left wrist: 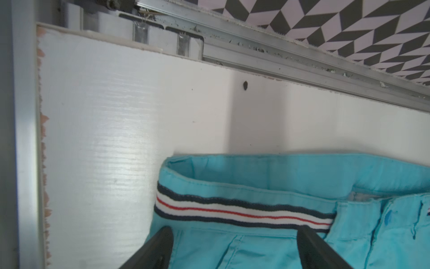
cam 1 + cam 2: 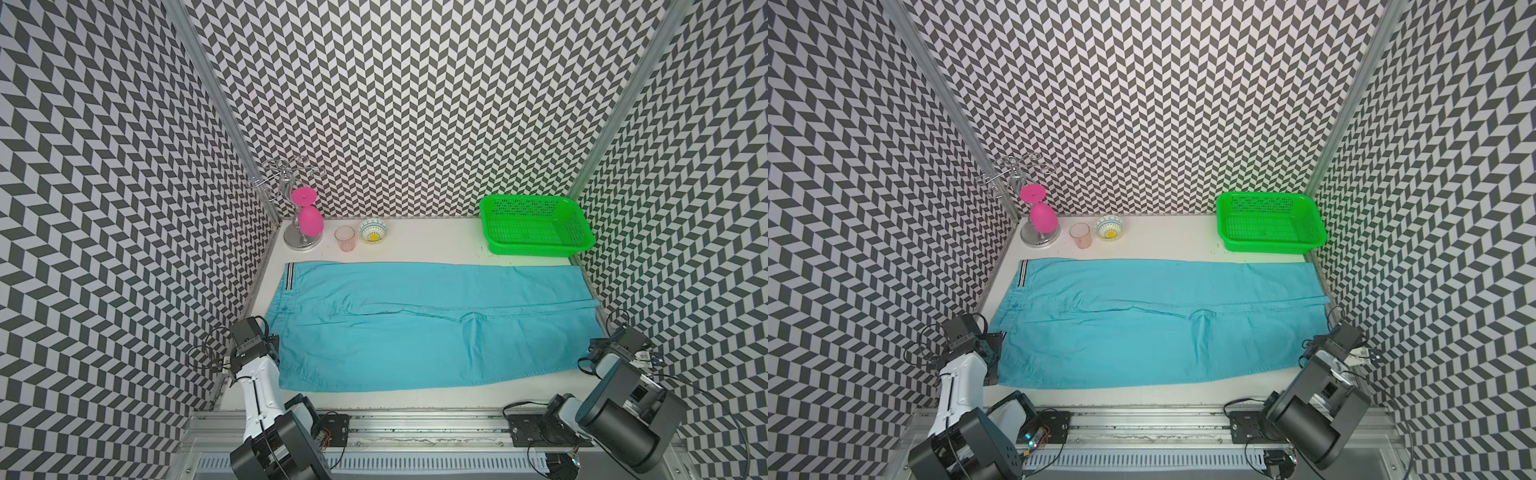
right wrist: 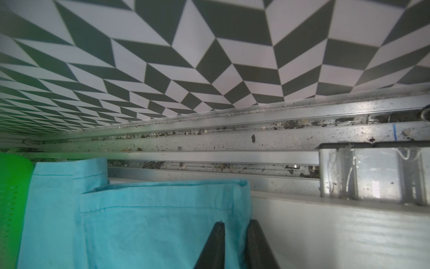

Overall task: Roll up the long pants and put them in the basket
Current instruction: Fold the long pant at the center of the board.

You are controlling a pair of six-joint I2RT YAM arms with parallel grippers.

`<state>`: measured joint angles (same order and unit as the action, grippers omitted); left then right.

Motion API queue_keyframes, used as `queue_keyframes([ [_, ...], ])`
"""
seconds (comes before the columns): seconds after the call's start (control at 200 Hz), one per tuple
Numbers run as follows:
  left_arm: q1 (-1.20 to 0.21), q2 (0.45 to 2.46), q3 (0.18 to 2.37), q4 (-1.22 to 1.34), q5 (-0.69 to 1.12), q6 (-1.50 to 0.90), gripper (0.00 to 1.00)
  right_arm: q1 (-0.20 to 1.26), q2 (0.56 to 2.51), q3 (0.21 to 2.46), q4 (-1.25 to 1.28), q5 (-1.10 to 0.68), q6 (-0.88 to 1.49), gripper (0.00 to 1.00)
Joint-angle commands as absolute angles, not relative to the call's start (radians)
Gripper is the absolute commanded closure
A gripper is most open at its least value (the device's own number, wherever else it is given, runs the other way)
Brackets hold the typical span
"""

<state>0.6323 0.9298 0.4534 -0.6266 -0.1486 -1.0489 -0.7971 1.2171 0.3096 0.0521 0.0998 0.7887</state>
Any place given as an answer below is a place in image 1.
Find aluminium front frame rail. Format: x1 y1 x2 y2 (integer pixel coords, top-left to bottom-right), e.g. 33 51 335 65
60 1 430 112

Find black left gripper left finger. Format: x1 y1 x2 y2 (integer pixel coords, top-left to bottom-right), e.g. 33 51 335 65
120 226 174 269

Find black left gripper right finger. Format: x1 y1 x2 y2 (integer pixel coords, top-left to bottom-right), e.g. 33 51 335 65
297 226 353 269

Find turquoise long pants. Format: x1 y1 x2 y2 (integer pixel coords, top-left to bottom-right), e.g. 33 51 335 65
150 154 430 269

